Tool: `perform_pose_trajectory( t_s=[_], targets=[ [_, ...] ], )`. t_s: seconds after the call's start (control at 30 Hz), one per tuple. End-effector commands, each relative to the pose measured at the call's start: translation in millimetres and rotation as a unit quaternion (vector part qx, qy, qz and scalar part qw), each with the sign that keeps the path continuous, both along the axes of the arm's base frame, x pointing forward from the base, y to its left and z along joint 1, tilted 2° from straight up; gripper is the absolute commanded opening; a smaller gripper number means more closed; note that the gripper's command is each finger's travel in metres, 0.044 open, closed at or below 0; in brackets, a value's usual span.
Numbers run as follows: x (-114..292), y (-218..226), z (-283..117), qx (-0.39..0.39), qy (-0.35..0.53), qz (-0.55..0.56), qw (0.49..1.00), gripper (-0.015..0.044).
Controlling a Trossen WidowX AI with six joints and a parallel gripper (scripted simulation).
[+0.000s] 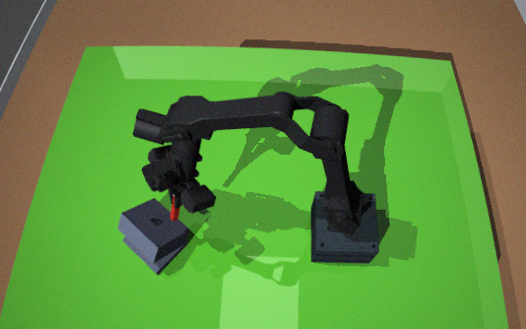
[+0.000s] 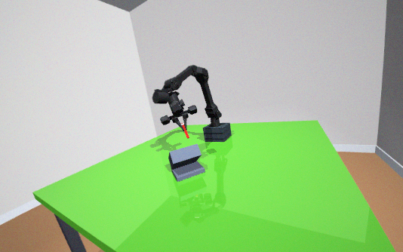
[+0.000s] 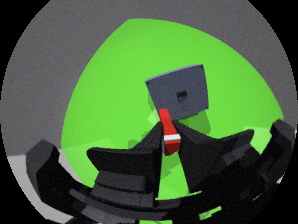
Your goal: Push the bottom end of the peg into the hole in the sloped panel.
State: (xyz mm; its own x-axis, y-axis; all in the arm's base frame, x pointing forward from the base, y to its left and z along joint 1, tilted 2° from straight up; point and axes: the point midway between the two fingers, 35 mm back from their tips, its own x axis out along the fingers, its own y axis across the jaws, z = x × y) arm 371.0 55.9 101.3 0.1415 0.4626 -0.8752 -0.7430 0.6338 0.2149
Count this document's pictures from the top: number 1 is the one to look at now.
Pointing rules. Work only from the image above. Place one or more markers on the red peg with white band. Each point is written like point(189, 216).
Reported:
point(174, 212)

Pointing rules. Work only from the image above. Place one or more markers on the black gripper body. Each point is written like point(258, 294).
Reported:
point(194, 197)

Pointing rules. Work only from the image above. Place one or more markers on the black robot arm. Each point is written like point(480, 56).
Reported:
point(193, 118)

